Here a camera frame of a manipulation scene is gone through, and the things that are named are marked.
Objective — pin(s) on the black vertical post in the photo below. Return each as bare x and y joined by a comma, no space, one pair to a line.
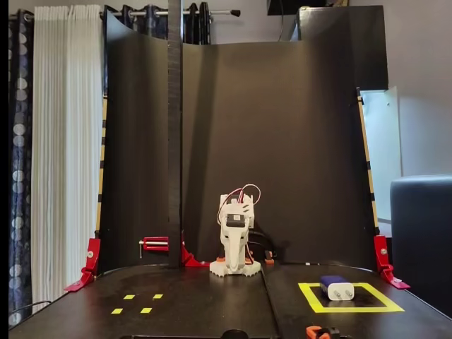
174,106

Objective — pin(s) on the black backdrop board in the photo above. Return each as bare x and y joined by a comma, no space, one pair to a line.
265,106

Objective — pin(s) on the black wall screen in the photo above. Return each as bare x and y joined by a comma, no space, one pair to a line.
300,7

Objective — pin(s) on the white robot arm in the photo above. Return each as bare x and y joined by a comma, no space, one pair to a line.
216,268

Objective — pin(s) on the blue white charger block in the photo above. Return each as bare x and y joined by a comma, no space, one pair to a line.
340,292

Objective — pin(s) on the yellow tape square outline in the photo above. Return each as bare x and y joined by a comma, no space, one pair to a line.
353,309

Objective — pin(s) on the white cabinet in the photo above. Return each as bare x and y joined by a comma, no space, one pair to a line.
383,141

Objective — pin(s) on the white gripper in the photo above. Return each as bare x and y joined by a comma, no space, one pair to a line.
231,239

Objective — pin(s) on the dark dotted curtain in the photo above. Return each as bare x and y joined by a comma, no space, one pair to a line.
155,26
19,141

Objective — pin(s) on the wooden stick black bands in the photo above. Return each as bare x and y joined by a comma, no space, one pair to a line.
368,159
102,130

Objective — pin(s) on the white pleated curtain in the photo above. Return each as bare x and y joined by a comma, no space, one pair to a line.
67,141

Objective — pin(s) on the silver curtain rod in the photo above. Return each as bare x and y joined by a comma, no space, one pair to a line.
219,13

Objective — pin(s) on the red plastic clamp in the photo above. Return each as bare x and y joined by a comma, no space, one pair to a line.
157,243
92,254
192,260
381,254

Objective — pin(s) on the small yellow tape marker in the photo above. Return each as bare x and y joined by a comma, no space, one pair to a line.
116,310
129,296
157,296
145,310

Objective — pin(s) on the dark blue armchair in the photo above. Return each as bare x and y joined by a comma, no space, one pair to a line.
423,229

